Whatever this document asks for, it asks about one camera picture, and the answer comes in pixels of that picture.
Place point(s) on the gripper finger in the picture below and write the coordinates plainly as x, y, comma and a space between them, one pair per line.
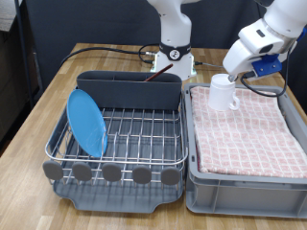
232, 78

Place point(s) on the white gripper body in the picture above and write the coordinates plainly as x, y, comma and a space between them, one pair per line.
238, 60

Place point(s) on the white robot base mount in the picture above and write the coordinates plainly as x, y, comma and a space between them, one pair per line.
179, 68

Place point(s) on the black metal pole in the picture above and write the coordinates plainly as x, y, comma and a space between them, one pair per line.
24, 57

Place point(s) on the grey plastic drain tray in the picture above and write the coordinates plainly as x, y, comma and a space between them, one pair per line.
112, 199

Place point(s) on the grey plastic crate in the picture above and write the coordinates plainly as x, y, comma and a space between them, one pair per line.
240, 196

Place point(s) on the reddish brown wooden spoon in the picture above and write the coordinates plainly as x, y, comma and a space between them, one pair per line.
158, 72

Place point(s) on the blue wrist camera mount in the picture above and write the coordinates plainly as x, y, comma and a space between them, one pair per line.
267, 65

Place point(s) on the blue plastic plate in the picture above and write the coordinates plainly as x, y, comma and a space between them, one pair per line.
86, 123

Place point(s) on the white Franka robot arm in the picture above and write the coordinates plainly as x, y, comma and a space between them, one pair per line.
174, 25

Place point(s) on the white plastic mug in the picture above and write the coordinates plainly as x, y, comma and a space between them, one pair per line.
221, 92

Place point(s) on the pink checkered dish cloth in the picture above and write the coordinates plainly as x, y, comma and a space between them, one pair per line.
249, 137

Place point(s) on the dark grey cutlery caddy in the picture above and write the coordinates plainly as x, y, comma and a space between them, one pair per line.
144, 92

